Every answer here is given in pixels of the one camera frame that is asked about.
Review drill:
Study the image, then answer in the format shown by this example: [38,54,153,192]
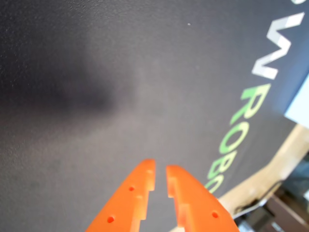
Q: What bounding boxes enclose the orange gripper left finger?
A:
[84,158,156,232]

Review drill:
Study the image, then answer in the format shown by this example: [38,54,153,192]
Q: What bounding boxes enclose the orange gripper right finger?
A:
[166,165,239,232]

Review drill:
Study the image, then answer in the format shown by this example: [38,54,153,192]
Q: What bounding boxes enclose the dark brown furniture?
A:
[263,190,309,232]

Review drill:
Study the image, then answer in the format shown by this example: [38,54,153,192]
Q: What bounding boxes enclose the dark mat with WOWROBO print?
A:
[0,0,309,232]

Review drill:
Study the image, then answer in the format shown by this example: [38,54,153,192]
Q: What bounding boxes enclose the white cardboard box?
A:
[284,72,309,126]

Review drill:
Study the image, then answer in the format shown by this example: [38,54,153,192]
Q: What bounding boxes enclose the silver metal bracket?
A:
[233,197,270,217]

